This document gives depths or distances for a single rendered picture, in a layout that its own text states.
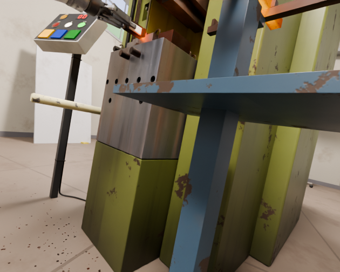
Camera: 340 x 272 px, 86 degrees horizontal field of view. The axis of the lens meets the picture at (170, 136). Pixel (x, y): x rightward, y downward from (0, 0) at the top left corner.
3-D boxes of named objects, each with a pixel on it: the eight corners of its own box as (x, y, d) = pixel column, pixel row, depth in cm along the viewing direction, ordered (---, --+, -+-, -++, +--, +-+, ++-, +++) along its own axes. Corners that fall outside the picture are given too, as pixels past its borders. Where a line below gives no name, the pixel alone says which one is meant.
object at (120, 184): (119, 279, 69) (141, 159, 67) (80, 228, 95) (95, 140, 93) (200, 234, 110) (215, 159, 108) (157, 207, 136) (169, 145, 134)
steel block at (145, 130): (141, 158, 67) (163, 36, 65) (95, 140, 92) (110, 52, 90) (215, 158, 108) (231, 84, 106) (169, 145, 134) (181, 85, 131)
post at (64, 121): (50, 198, 119) (77, 31, 114) (48, 196, 122) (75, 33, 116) (57, 197, 122) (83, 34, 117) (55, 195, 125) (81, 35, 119)
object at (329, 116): (348, 93, 14) (354, 68, 14) (112, 93, 43) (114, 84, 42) (348, 133, 36) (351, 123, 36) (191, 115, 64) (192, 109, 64)
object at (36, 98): (31, 102, 86) (33, 92, 86) (29, 102, 90) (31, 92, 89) (114, 118, 118) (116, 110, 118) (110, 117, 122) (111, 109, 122)
